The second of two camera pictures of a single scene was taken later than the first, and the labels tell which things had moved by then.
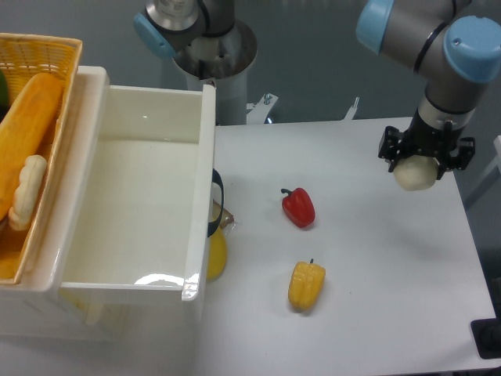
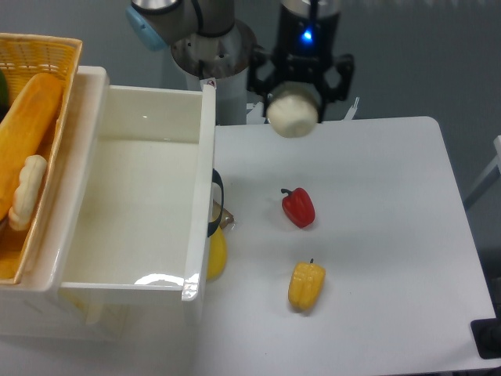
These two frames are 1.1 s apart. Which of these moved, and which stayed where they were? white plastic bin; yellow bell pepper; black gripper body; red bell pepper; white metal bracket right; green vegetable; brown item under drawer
Moved: black gripper body
Stayed: green vegetable; red bell pepper; yellow bell pepper; white plastic bin; brown item under drawer; white metal bracket right
